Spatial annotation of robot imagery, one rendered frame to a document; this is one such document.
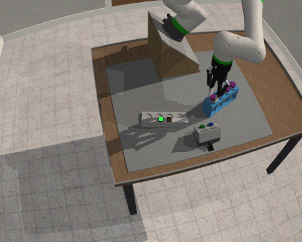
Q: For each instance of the grey button panel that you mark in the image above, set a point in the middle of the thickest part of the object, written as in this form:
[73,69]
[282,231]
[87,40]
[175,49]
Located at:
[207,134]

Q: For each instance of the grey flat mat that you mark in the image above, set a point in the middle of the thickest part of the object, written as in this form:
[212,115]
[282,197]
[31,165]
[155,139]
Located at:
[135,88]

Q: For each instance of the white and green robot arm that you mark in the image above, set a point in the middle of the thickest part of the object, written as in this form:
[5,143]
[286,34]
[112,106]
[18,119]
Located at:
[226,45]

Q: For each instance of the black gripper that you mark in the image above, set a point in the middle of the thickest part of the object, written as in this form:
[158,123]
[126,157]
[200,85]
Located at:
[220,78]

